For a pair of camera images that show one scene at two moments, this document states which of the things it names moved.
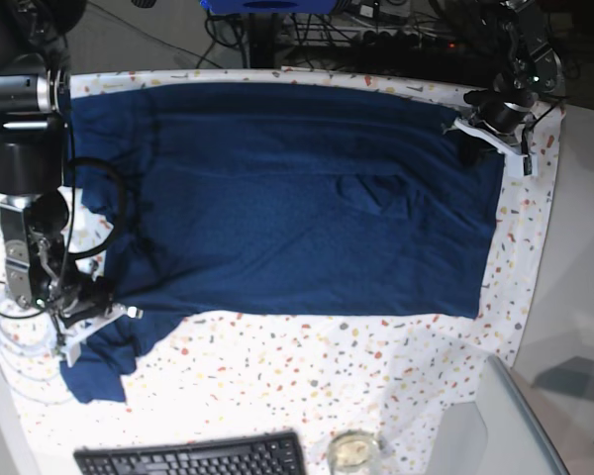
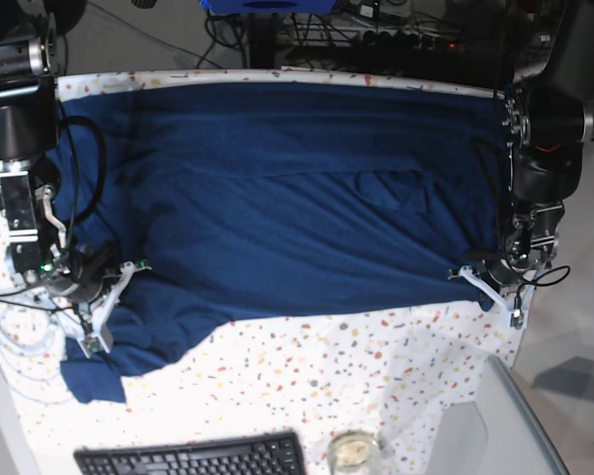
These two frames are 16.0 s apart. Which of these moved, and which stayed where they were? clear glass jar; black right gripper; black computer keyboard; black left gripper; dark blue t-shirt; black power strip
Moved: black left gripper; black right gripper
Stayed: black power strip; clear glass jar; dark blue t-shirt; black computer keyboard
